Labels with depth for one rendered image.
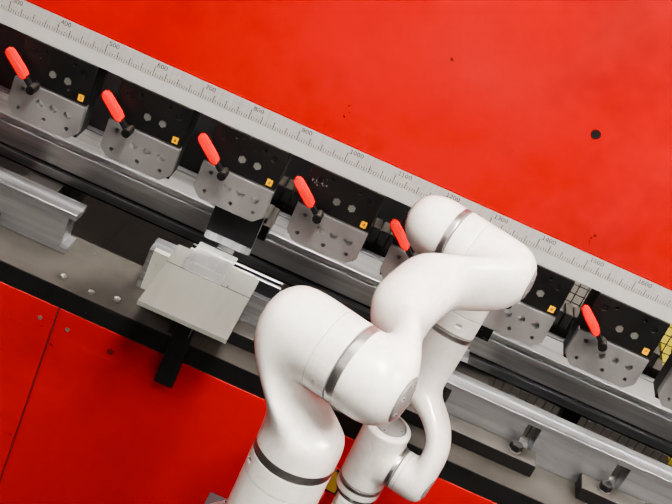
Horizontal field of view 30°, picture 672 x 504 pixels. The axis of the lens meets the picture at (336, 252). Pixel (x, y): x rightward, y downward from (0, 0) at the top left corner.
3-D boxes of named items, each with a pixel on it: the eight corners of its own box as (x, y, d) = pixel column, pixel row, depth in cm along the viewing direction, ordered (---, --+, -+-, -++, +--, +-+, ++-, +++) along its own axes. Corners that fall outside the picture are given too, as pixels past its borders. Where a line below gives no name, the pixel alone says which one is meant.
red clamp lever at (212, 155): (202, 134, 237) (227, 179, 239) (207, 128, 240) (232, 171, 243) (194, 138, 237) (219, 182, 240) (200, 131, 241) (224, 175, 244)
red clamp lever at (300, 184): (298, 178, 237) (322, 221, 240) (303, 170, 240) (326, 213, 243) (290, 181, 237) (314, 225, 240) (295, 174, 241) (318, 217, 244)
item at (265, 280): (185, 260, 256) (190, 248, 255) (189, 254, 259) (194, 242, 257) (275, 300, 256) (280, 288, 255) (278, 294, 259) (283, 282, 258)
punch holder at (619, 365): (561, 360, 247) (599, 293, 240) (561, 340, 255) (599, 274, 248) (630, 391, 247) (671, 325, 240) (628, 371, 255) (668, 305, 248)
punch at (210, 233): (202, 237, 254) (218, 198, 250) (205, 234, 256) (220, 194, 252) (247, 258, 254) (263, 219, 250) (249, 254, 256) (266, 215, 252)
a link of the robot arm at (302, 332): (305, 498, 170) (373, 360, 159) (201, 420, 175) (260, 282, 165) (347, 464, 180) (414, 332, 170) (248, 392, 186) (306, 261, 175)
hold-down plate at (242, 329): (140, 303, 254) (145, 291, 253) (148, 292, 259) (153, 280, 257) (275, 364, 254) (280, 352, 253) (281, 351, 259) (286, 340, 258)
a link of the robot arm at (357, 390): (275, 387, 169) (371, 456, 164) (298, 322, 162) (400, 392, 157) (449, 250, 207) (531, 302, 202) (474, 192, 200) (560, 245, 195)
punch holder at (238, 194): (190, 194, 247) (217, 121, 239) (201, 179, 254) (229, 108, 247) (259, 225, 247) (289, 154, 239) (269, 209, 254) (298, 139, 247)
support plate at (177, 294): (136, 304, 231) (137, 300, 231) (177, 247, 255) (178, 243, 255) (225, 344, 231) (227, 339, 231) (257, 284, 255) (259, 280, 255)
